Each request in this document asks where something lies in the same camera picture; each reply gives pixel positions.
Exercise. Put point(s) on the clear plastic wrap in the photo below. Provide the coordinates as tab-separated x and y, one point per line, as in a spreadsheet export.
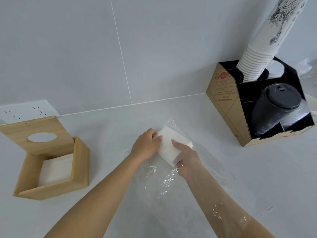
163	182

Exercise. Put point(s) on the person's right thumb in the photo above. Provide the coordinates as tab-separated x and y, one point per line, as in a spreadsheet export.
178	144

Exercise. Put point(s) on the black cardboard cup organizer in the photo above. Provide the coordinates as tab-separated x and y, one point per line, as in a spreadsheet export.
225	106

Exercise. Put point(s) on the stack of black cup lids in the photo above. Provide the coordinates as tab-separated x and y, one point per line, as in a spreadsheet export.
272	104

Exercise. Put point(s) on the person's left thumb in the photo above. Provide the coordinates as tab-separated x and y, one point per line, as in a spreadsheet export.
157	139

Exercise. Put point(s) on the white napkin stack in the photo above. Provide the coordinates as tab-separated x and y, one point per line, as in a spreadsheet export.
170	146

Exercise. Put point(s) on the person's left forearm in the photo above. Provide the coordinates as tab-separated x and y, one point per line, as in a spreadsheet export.
104	195

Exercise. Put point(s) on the white wall socket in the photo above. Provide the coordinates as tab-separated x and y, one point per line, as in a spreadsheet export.
24	110

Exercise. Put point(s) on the wooden box lid with hole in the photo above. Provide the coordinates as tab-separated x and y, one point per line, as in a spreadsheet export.
17	136

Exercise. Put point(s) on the clear plastic bag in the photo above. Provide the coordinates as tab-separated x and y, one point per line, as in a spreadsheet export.
304	68

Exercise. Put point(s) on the stack of white paper cups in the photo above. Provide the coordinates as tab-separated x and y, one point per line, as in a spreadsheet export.
267	34

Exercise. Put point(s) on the white napkins pile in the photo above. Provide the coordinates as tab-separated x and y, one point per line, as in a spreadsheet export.
55	171

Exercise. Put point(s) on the person's right hand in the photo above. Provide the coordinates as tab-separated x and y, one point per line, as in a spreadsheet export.
192	162

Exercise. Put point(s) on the person's right forearm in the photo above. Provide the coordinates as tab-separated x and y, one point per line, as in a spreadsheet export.
223	208

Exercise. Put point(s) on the person's left hand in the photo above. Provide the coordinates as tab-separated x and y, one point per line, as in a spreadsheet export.
143	146

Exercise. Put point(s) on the stack of clear cup lids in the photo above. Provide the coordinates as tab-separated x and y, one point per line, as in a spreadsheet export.
296	116

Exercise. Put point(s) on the wooden napkin box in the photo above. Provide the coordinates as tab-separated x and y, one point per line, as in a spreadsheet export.
80	166

